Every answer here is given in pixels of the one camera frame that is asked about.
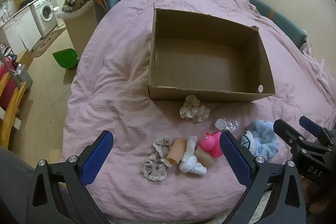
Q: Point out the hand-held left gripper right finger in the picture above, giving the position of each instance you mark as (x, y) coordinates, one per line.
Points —
(235, 158)

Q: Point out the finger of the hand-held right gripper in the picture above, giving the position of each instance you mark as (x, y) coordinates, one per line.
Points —
(287, 132)
(311, 125)

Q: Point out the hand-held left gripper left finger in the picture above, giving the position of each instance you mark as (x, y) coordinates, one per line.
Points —
(97, 158)

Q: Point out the light blue fluffy scrunchie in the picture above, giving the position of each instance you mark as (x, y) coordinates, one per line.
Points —
(263, 138)

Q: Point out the pink squeeze toy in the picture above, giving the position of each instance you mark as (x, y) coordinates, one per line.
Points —
(211, 145)

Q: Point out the tan paper piece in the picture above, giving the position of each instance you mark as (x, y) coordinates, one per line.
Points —
(206, 159)

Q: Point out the clear plastic packet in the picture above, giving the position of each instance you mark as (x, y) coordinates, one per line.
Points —
(225, 124)

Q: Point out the white knotted cloth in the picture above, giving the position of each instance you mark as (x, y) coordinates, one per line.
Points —
(190, 162)

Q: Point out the grey lace scrunchie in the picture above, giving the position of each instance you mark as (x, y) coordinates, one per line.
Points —
(157, 166)

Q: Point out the brown cardboard box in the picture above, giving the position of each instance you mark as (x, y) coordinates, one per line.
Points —
(210, 61)

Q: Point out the white crumpled sheet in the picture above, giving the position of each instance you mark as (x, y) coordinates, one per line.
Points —
(317, 66)

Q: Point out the pink bedspread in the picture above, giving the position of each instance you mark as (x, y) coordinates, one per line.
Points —
(118, 87)

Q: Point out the dark grey cloth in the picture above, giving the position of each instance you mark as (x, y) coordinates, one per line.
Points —
(14, 176)

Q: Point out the wooden chair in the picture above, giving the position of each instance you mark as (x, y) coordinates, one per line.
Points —
(13, 106)

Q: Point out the green plastic bin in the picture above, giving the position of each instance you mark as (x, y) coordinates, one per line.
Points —
(65, 58)

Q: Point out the grey plastic container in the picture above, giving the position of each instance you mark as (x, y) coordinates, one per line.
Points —
(25, 78)

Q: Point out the teal headboard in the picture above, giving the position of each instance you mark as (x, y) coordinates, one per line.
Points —
(281, 19)

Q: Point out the pink suitcase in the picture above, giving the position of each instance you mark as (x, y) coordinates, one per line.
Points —
(5, 82)

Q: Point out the small cardboard box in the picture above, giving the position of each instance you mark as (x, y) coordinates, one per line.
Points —
(25, 57)

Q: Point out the patterned floor rug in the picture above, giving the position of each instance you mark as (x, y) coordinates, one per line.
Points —
(47, 43)

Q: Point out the beige armchair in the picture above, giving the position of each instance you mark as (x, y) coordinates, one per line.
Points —
(78, 27)

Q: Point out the white kitchen cabinets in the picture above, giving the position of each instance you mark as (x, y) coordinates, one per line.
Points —
(18, 27)

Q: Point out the white washing machine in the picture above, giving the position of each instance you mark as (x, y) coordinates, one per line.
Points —
(46, 11)

